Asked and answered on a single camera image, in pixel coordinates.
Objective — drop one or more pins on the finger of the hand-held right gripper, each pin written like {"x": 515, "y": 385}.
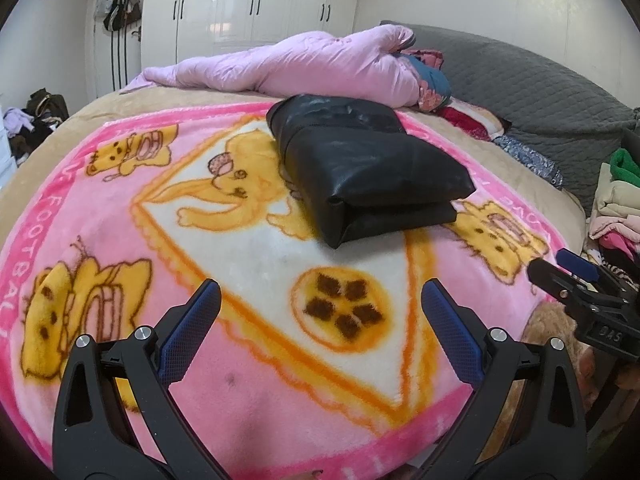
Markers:
{"x": 547, "y": 275}
{"x": 580, "y": 265}

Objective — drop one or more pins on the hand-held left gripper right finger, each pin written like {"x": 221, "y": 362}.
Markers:
{"x": 452, "y": 332}

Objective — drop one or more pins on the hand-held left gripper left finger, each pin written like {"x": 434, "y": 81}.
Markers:
{"x": 190, "y": 330}

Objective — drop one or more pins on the black leather jacket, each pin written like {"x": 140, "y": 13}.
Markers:
{"x": 370, "y": 170}

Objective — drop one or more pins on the dark clothes pile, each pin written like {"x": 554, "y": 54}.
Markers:
{"x": 32, "y": 142}

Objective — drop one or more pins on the person's left hand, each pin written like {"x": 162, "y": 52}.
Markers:
{"x": 311, "y": 475}

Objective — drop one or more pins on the pink folded garment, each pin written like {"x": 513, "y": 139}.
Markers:
{"x": 612, "y": 227}

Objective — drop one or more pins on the cream folded garment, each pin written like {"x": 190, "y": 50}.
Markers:
{"x": 620, "y": 200}

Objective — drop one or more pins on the green folded garment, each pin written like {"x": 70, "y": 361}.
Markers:
{"x": 627, "y": 167}

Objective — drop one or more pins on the blue patterned cloth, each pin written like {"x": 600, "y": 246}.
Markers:
{"x": 530, "y": 160}

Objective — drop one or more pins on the pink printed blanket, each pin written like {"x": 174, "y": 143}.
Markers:
{"x": 280, "y": 410}

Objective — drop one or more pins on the grey quilted headboard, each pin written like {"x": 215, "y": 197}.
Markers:
{"x": 540, "y": 90}

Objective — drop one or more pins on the teal floral pillow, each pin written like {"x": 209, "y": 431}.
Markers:
{"x": 435, "y": 80}

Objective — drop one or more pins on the white drawer cabinet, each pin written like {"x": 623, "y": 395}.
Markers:
{"x": 6, "y": 160}

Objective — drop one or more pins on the brown bag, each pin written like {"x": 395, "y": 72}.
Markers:
{"x": 47, "y": 105}

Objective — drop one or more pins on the purple cloth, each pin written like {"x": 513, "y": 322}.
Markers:
{"x": 17, "y": 120}

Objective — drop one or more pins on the white door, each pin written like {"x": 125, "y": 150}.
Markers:
{"x": 95, "y": 60}

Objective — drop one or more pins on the pink duvet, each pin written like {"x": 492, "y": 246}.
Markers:
{"x": 310, "y": 65}

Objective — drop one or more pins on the black hanging bag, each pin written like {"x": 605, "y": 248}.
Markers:
{"x": 114, "y": 17}

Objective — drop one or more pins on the olive hanging bag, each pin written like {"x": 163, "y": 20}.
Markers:
{"x": 132, "y": 7}

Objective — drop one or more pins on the white wardrobe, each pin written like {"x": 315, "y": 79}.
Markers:
{"x": 250, "y": 0}

